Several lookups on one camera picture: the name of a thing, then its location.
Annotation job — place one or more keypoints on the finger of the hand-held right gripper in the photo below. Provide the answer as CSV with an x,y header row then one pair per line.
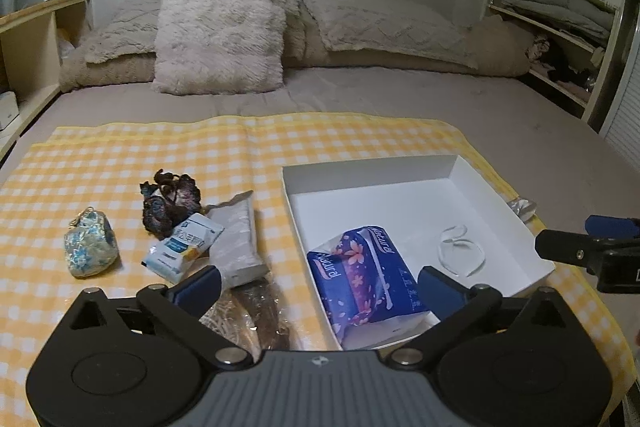
x,y
612,227
565,247

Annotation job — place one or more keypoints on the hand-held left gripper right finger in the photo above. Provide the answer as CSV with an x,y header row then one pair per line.
x,y
437,288

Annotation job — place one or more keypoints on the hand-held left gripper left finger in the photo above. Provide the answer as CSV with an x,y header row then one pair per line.
x,y
200,289

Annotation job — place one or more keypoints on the white and blue sachet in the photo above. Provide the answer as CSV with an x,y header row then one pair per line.
x,y
182,247

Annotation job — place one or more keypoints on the long grey packet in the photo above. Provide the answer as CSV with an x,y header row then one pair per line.
x,y
237,242

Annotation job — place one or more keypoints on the clear plastic bag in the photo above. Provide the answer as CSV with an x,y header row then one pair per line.
x,y
260,312

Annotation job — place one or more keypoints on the dark crochet scrunchie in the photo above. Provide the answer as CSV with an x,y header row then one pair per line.
x,y
165,212

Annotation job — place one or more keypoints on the white cardboard box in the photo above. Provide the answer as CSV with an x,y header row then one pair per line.
x,y
350,217

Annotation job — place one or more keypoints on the blue and gold floral pouch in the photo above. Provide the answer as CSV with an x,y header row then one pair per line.
x,y
90,247

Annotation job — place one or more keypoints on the white elastic band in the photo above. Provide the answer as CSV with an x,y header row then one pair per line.
x,y
441,253

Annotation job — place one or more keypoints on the crumpled silvery wrapper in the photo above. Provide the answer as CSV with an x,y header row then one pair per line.
x,y
522,207

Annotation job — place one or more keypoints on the purple floral tissue pack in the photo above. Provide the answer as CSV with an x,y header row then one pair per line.
x,y
360,277

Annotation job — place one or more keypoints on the white louvred door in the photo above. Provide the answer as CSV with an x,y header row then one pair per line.
x,y
625,107

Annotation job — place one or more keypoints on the yellow checked cloth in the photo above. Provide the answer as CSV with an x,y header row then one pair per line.
x,y
150,147

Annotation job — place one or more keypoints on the dark clothes pile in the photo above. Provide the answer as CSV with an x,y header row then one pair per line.
x,y
560,62

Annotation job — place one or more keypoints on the grey bed sheet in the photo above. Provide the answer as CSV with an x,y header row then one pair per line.
x,y
400,107

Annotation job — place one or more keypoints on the beige fleece blanket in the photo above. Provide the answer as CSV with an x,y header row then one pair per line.
x,y
500,52

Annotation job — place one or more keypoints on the folded grey blankets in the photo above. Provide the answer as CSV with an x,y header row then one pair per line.
x,y
550,2

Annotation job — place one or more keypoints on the fluffy white pillow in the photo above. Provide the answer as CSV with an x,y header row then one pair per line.
x,y
220,32

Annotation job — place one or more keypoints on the beige textured pillow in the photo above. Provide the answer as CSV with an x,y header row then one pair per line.
x,y
380,22
125,32

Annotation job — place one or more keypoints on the white plastic bag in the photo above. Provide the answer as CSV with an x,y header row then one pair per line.
x,y
65,47

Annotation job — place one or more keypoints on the wooden bedside shelf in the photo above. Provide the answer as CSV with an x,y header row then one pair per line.
x,y
30,14

